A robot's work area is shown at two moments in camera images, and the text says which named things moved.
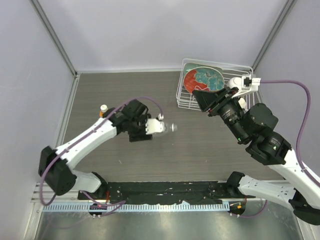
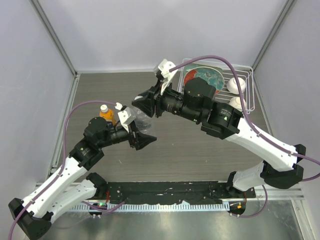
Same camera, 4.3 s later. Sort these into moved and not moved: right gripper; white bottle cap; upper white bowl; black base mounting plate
Moved: right gripper
Not moved: black base mounting plate; white bottle cap; upper white bowl
